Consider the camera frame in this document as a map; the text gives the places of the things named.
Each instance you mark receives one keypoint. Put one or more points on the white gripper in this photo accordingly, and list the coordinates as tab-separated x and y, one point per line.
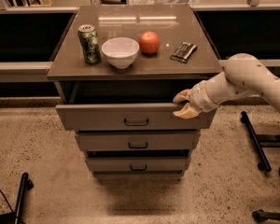
198	99

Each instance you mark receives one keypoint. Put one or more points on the grey top drawer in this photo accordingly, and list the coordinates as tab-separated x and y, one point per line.
129	117

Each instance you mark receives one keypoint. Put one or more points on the grey drawer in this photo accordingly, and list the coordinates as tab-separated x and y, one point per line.
122	141
129	117
138	164

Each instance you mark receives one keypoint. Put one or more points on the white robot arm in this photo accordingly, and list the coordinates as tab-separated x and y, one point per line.
242	75

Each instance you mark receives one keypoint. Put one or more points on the grey middle drawer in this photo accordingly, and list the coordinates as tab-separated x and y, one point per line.
122	141

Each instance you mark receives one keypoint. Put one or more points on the grey bottom drawer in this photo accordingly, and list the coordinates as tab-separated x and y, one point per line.
138	164

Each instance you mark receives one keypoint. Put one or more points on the grey drawer cabinet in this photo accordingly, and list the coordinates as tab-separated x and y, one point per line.
150	79

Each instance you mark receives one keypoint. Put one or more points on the dark snack packet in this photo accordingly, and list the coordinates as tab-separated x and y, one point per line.
183	52

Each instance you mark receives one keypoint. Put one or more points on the orange round fruit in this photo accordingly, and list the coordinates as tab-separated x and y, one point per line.
149	42

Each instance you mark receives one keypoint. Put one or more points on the black stand leg right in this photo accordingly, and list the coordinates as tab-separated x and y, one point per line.
260	141

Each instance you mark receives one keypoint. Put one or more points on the black stand leg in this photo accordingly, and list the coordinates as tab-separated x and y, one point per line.
260	141
15	215

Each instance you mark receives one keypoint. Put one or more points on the white bowl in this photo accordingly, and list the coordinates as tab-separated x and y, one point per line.
120	52

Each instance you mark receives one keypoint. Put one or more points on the green soda can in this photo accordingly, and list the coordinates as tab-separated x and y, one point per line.
88	39

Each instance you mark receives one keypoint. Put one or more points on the black caster base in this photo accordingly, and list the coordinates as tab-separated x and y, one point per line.
261	216

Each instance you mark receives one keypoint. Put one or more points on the black stand leg left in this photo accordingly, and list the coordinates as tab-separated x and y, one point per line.
15	215

